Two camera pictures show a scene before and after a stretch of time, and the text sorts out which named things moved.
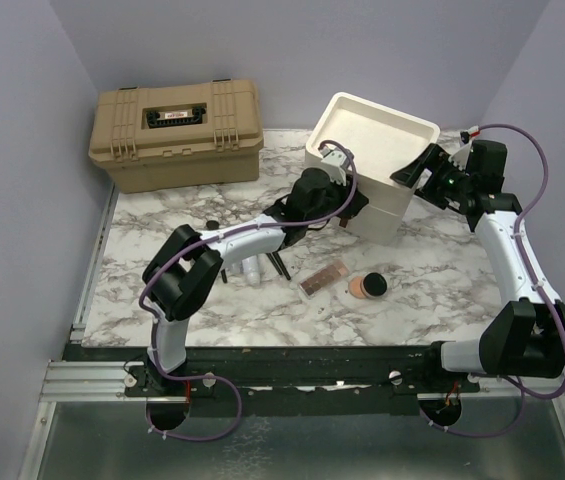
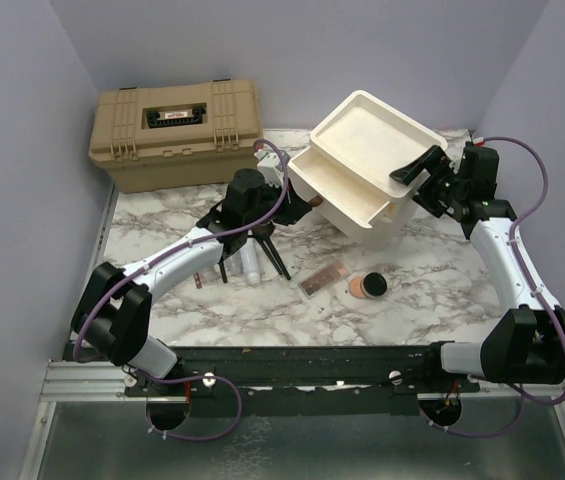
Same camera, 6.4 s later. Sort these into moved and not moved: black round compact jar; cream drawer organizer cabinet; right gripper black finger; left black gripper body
Moved: left black gripper body
Not moved: right gripper black finger; cream drawer organizer cabinet; black round compact jar
